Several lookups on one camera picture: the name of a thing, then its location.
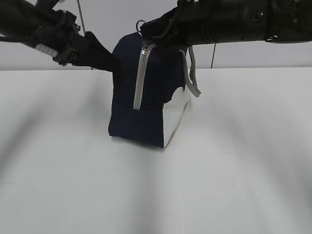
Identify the navy blue lunch bag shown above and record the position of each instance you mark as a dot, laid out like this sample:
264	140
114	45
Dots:
151	90

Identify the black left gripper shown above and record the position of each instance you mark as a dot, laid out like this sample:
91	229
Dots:
58	36

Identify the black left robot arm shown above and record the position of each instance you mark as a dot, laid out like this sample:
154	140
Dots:
19	20

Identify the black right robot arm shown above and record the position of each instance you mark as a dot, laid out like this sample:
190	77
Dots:
272	21

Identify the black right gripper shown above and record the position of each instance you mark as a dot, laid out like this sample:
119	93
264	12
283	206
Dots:
183	26

